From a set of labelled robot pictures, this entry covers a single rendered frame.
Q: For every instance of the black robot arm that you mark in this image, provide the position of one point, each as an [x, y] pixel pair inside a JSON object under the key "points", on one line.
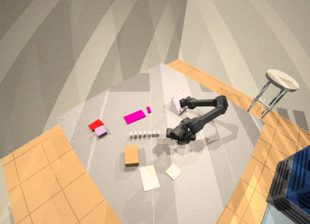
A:
{"points": [[196, 124]]}

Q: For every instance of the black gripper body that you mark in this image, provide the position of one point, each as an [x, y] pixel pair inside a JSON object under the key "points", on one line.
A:
{"points": [[169, 130]]}

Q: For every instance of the tan wooden block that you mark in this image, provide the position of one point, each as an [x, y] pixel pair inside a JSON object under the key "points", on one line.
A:
{"points": [[131, 155]]}

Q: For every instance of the red flat block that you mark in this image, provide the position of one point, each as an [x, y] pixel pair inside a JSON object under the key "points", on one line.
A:
{"points": [[95, 124]]}

